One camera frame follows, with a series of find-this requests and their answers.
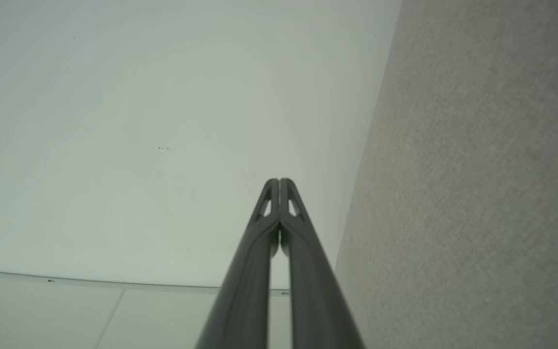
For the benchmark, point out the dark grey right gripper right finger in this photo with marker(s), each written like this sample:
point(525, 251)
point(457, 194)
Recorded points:
point(315, 300)

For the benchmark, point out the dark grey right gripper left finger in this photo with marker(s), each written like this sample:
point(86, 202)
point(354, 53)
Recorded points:
point(245, 291)

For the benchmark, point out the grey fabric sofa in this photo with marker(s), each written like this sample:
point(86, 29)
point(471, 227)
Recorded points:
point(477, 194)

